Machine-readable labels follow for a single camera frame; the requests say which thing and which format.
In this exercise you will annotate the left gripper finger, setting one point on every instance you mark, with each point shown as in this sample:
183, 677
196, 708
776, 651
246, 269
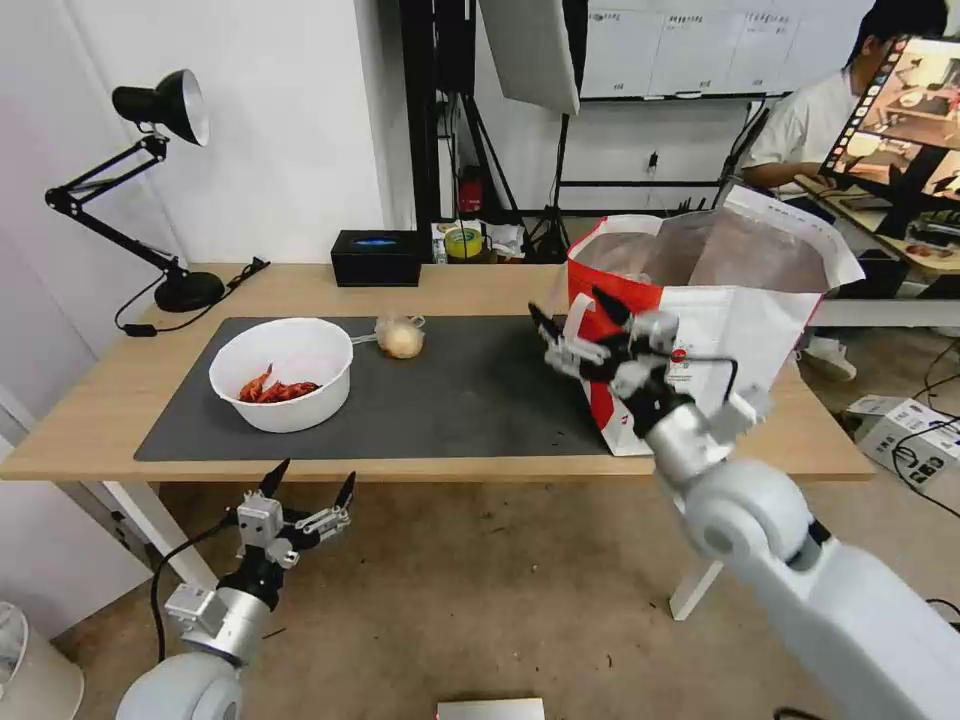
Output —
334, 516
275, 478

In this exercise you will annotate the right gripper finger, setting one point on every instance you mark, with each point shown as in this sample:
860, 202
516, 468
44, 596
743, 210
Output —
566, 352
611, 306

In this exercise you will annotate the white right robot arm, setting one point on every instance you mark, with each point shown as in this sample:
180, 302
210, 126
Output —
750, 514

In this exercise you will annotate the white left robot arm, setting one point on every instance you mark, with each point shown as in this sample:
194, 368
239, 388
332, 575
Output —
225, 626

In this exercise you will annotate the red white takeout bag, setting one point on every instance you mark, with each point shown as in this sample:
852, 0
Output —
750, 330

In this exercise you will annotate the clear bag with bun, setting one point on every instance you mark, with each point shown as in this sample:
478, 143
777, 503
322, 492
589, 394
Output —
401, 341

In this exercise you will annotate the red crayfish shells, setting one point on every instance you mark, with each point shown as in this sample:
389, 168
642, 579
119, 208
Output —
277, 391

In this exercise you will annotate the white table leg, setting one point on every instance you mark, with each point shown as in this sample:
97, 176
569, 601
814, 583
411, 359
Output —
165, 540
694, 592

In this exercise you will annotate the black tripod light stand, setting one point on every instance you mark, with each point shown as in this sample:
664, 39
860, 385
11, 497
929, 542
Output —
553, 217

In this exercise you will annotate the dark grey table mat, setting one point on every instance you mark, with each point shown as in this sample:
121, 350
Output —
450, 394

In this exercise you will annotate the white round bowl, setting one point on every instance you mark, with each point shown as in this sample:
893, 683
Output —
300, 352

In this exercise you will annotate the yellow green tape roll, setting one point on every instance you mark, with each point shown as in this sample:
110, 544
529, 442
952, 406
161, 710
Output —
463, 241

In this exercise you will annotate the red fire extinguisher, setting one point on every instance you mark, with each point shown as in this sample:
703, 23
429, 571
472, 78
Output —
471, 191

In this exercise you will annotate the person's white shoe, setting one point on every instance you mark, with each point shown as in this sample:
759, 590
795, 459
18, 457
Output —
829, 360

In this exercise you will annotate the black desk lamp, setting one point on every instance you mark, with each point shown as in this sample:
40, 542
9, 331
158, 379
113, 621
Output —
187, 289

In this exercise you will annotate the black tissue box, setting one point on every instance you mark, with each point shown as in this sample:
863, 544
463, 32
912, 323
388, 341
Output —
375, 262

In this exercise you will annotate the white round bin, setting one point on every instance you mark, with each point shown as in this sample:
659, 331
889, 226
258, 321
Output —
37, 675

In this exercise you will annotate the white robot front shell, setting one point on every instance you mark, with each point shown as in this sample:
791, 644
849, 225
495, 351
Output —
491, 710

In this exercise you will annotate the person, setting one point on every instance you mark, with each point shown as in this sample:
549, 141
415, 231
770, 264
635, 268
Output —
795, 127

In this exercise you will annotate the white softbox light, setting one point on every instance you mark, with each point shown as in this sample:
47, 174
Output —
532, 52

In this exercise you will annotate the whiteboard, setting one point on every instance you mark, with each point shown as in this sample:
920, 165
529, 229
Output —
675, 45

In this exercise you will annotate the white cardboard box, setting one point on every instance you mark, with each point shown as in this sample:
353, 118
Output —
907, 442

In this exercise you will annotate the black metal rack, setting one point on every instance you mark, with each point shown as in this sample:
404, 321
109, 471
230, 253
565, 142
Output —
420, 112

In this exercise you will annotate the wooden side desk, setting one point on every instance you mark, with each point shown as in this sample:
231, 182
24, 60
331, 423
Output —
877, 247

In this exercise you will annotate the computer monitor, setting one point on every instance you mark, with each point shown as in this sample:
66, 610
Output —
900, 112

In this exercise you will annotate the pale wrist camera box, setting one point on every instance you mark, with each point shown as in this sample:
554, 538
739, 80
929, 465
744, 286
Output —
656, 331
259, 520

